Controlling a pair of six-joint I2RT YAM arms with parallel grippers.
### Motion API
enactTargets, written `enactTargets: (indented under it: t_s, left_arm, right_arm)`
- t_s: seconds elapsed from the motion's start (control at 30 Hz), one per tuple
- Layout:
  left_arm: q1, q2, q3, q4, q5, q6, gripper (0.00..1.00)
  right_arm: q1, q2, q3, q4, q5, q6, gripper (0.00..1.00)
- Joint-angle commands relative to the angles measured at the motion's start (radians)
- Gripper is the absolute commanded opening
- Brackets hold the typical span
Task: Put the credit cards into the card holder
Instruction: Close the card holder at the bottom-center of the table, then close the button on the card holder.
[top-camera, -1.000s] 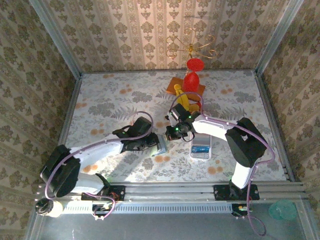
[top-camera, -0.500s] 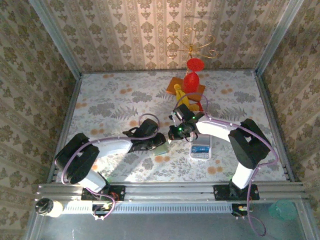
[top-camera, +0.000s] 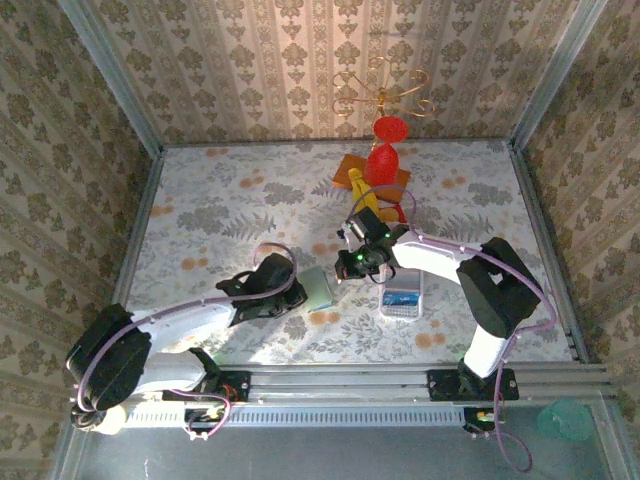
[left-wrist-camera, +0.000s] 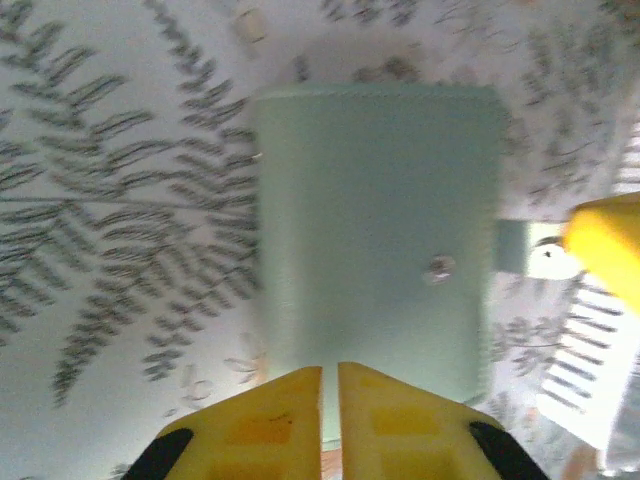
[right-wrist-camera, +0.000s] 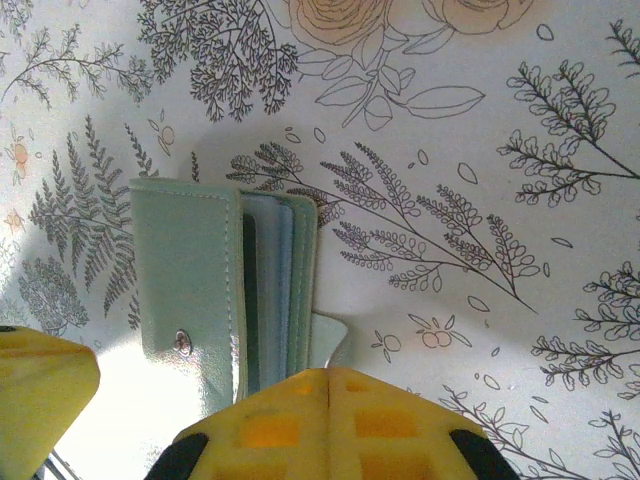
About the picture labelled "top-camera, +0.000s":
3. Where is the white mobile phone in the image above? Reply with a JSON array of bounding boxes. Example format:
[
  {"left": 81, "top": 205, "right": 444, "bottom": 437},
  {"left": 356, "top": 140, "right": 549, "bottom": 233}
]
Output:
[{"left": 378, "top": 264, "right": 425, "bottom": 320}]

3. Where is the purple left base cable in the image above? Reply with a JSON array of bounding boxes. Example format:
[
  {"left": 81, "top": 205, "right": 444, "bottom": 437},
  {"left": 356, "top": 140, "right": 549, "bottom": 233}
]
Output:
[{"left": 172, "top": 389, "right": 231, "bottom": 441}]

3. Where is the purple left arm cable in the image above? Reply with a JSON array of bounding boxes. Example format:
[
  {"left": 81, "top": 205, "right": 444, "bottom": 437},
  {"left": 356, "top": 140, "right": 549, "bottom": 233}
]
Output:
[{"left": 72, "top": 242, "right": 300, "bottom": 414}]

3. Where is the gold wire stand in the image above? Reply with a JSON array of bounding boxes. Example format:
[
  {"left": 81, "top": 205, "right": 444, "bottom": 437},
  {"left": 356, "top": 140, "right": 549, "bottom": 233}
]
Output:
[{"left": 332, "top": 55, "right": 437, "bottom": 120}]

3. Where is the yellow banana toy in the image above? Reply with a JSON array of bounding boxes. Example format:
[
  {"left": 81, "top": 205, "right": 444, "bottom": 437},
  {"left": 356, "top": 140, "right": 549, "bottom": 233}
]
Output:
[{"left": 348, "top": 168, "right": 377, "bottom": 214}]

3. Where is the orange wooden board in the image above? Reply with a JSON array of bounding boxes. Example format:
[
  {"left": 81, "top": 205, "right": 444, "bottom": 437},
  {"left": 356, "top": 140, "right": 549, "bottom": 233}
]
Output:
[{"left": 332, "top": 153, "right": 412, "bottom": 202}]

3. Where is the metal frame post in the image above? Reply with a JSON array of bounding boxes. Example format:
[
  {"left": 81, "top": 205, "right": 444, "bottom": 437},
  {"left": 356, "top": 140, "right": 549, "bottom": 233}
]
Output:
[
  {"left": 509, "top": 0, "right": 609, "bottom": 149},
  {"left": 57, "top": 0, "right": 166, "bottom": 159}
]

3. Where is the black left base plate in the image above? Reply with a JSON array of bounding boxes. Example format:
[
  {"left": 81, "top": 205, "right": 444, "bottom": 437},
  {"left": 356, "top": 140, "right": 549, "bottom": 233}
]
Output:
[{"left": 162, "top": 369, "right": 251, "bottom": 404}]

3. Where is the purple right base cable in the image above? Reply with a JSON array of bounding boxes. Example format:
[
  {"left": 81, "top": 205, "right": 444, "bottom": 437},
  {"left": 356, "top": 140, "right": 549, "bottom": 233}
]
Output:
[{"left": 489, "top": 369, "right": 534, "bottom": 474}]

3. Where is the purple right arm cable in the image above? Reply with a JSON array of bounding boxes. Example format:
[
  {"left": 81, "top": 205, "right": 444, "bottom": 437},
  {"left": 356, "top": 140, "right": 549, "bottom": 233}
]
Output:
[{"left": 357, "top": 184, "right": 557, "bottom": 351}]

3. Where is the green plastic cup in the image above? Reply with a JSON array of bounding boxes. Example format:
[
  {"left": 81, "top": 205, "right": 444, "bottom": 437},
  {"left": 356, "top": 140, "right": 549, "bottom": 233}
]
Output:
[{"left": 537, "top": 398, "right": 594, "bottom": 444}]

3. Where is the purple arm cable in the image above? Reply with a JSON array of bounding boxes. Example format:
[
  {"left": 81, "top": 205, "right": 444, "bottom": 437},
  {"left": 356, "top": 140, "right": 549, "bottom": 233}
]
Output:
[
  {"left": 72, "top": 242, "right": 300, "bottom": 414},
  {"left": 357, "top": 184, "right": 557, "bottom": 351}
]

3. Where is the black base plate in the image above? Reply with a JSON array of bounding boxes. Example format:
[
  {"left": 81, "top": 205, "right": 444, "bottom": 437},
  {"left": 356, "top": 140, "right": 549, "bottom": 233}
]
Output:
[
  {"left": 427, "top": 368, "right": 520, "bottom": 402},
  {"left": 162, "top": 369, "right": 251, "bottom": 404}
]

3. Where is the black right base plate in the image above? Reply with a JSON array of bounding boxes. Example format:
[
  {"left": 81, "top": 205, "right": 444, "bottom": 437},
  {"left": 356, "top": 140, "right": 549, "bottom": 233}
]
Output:
[{"left": 427, "top": 368, "right": 520, "bottom": 402}]

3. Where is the metal table side rail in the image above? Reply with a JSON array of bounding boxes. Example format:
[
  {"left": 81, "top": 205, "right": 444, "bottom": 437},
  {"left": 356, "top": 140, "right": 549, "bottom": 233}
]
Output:
[
  {"left": 113, "top": 149, "right": 166, "bottom": 296},
  {"left": 509, "top": 142, "right": 589, "bottom": 359}
]

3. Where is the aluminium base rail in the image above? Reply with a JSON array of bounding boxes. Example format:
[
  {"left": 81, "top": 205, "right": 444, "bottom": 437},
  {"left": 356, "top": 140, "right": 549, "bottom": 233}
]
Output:
[{"left": 124, "top": 363, "right": 614, "bottom": 401}]

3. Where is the white slotted cable duct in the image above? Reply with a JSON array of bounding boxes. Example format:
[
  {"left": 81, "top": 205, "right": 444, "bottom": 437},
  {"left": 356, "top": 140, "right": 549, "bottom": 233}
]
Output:
[{"left": 124, "top": 403, "right": 466, "bottom": 429}]

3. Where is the cream bottle with black cap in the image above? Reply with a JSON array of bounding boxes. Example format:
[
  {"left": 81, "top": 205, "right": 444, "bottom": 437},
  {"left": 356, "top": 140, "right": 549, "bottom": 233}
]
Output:
[{"left": 69, "top": 404, "right": 126, "bottom": 435}]

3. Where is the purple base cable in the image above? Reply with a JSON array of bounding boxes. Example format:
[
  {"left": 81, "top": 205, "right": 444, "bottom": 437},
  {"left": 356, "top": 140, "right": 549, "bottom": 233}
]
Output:
[
  {"left": 489, "top": 369, "right": 534, "bottom": 474},
  {"left": 172, "top": 389, "right": 231, "bottom": 441}
]

